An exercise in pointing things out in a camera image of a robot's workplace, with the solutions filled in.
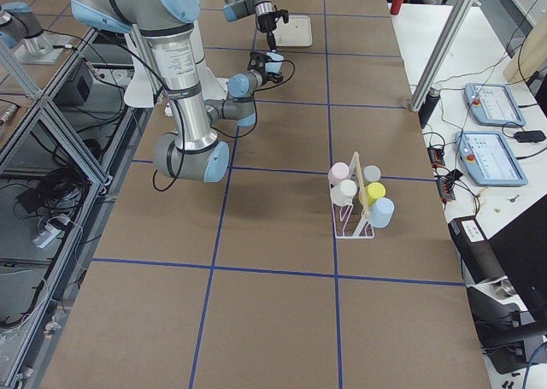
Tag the cream plastic cup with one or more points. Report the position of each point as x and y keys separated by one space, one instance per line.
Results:
x=343 y=193

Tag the black monitor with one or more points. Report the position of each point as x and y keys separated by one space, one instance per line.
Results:
x=520 y=248

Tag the far teach pendant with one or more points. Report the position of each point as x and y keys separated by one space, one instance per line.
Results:
x=493 y=105

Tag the cream plastic tray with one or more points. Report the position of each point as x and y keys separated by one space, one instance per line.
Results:
x=296 y=32

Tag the white camera mast base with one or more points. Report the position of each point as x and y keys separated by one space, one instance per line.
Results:
x=167 y=47

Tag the grey plastic cup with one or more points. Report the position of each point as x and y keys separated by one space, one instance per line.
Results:
x=371 y=173

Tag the black water bottle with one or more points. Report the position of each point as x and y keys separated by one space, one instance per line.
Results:
x=431 y=101

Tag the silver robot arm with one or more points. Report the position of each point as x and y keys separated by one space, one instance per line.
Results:
x=194 y=151
x=235 y=10

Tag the aluminium frame post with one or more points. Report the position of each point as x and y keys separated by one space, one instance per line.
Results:
x=445 y=40

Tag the light blue plastic cup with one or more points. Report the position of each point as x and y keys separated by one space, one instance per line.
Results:
x=381 y=212

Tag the black power adapter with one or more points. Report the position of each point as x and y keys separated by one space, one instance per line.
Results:
x=530 y=137

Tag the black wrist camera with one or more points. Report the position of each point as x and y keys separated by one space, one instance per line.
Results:
x=281 y=14
x=257 y=61

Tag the pink plastic cup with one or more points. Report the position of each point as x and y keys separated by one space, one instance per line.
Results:
x=338 y=172

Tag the white cup drying rack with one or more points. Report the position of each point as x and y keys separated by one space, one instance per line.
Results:
x=352 y=221

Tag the teach pendant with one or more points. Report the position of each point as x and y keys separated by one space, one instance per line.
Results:
x=488 y=159
x=493 y=105

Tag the yellow plastic cup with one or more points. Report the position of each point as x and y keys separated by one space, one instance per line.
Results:
x=371 y=193

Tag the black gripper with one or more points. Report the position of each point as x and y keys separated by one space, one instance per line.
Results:
x=257 y=60
x=265 y=21

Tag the near teach pendant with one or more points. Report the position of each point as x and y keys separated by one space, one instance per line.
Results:
x=488 y=159

